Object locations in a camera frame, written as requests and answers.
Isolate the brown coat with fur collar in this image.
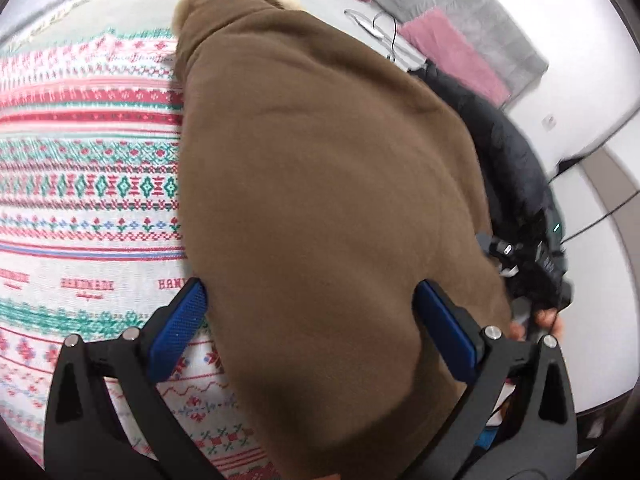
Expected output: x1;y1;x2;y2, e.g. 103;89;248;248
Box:
172;0;511;479

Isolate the person's right hand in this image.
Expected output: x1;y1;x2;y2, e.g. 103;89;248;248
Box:
509;309;564;341

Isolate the black puffer jacket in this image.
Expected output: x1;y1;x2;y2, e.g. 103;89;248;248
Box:
406;58;564;271

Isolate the patterned handmade knit blanket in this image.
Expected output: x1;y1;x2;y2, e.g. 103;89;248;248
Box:
0;27;281;480

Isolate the pink pillow near headboard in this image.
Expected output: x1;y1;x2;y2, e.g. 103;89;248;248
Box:
398;8;511;106

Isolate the grey quilted headboard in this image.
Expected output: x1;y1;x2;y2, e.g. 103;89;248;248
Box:
374;0;549;99

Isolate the wall socket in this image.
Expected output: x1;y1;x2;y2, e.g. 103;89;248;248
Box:
541;115;556;131

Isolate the black charger cable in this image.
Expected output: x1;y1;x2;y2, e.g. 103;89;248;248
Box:
342;8;417;64

